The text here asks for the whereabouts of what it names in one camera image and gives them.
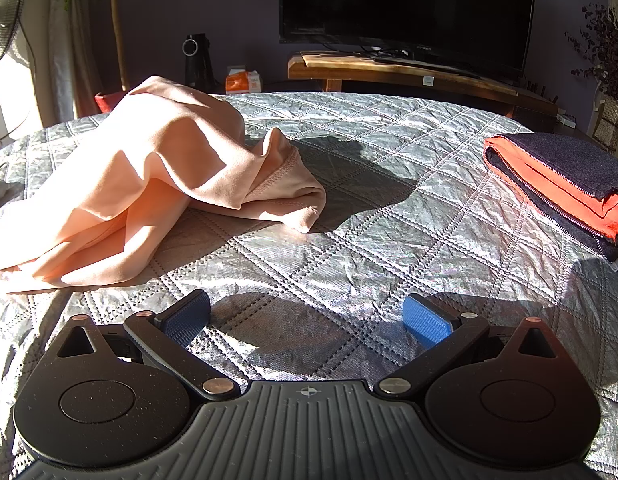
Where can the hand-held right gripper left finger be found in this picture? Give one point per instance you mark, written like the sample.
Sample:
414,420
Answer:
181,319

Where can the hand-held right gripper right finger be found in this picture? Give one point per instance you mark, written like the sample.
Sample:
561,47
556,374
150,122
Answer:
425,321

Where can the peach pink garment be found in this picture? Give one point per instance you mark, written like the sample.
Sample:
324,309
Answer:
164,160

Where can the grey quilted bedspread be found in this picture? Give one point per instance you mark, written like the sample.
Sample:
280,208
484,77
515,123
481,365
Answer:
369,220

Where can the folded navy orange garment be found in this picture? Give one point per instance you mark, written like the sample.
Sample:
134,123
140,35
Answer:
564,180

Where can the red plant pot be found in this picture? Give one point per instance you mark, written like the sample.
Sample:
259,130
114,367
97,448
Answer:
105,102

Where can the orange tissue box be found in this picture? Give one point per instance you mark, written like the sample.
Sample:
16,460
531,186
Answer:
241,81

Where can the small white box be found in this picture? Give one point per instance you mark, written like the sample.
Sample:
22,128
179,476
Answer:
568,121

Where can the wooden television stand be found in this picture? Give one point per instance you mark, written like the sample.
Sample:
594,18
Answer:
389,67

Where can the black cylindrical speaker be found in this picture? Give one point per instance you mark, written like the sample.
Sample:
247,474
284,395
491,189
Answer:
196,62

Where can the woven basket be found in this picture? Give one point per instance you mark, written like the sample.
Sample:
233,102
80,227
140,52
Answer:
611,122

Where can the grey curtain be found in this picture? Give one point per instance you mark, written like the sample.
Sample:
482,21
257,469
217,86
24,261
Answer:
76,50

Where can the green potted tree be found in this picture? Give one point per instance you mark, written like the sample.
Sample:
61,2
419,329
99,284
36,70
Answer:
116,20

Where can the black flat television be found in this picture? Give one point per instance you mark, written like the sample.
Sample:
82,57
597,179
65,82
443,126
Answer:
404,0

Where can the dried dark plant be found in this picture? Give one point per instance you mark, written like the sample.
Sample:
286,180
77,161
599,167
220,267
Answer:
606,45

